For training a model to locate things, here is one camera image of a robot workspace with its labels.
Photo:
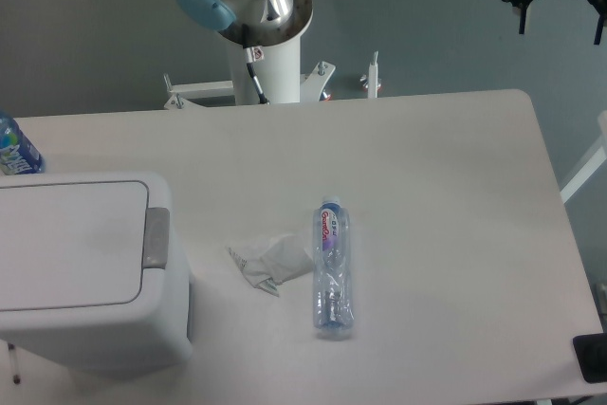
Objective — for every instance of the grey trash can push button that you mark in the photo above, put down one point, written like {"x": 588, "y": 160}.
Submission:
{"x": 156, "y": 238}

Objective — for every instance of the white trash can lid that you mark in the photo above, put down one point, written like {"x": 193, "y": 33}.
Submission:
{"x": 71, "y": 245}

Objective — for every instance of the white trash can body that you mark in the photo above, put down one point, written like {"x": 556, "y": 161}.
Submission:
{"x": 150, "y": 332}

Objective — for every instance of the black device at table edge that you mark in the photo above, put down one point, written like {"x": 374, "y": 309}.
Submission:
{"x": 590, "y": 351}

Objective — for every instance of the empty clear plastic bottle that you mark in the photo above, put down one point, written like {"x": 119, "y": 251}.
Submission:
{"x": 333, "y": 309}

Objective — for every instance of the crumpled white paper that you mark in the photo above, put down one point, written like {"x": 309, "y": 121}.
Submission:
{"x": 267, "y": 262}

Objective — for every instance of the blue labelled water bottle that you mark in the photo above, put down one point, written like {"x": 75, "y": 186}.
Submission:
{"x": 18, "y": 154}

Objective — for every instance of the white frame leg right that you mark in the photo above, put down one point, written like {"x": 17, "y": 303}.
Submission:
{"x": 587, "y": 165}

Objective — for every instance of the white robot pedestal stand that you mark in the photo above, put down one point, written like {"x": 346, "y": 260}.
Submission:
{"x": 259, "y": 75}

